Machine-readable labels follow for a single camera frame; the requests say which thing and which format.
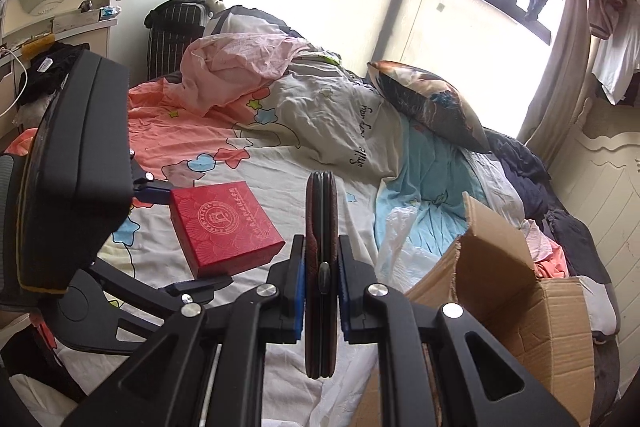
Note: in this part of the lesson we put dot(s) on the printed duvet cover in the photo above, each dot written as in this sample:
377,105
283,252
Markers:
300,117

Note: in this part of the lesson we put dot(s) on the white plush toy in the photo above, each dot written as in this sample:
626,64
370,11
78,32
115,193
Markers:
214,4

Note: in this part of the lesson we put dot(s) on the black cloth with tag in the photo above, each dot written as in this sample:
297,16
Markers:
50,72

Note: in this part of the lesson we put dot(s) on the long white box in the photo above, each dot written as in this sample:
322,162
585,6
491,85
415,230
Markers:
80,22

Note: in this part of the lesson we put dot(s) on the teal small packet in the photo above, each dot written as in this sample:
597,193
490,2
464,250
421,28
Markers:
110,12

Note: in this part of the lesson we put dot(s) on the white headboard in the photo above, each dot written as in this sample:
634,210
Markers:
610,187

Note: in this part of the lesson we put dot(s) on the brown leather wallet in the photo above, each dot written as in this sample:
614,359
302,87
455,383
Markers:
322,217

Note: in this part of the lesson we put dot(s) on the pink garment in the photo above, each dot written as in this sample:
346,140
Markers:
547,257

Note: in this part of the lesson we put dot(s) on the white plastic bag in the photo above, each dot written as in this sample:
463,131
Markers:
405,237

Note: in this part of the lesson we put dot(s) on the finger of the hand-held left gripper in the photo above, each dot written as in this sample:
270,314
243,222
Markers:
152,195
200,287

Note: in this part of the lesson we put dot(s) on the white hanging shirt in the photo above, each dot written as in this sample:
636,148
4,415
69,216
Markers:
617,57

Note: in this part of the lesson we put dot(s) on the grey white cloth bundle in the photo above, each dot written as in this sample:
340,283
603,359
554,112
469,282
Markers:
240,21

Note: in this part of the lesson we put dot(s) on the beige curtain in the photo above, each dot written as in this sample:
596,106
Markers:
560,72

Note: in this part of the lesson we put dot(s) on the dark grey bed sheet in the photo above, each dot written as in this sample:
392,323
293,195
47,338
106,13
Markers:
607,377

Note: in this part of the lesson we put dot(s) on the red box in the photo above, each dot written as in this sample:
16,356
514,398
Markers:
225,227

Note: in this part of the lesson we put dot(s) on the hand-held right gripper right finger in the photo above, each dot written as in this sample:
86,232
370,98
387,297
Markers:
343,287

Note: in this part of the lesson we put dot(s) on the black striped suitcase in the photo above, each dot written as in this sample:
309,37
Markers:
170,42

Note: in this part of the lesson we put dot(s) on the pink sheet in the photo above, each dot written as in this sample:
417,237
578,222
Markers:
235,62

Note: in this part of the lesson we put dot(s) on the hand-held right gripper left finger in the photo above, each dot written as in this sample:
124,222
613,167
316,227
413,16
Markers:
299,287

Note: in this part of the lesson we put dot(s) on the cardboard box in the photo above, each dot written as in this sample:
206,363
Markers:
540,317

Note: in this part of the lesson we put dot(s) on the small black item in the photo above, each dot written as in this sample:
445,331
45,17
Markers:
85,6

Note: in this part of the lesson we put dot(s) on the printed pillow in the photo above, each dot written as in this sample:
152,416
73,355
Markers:
430,102

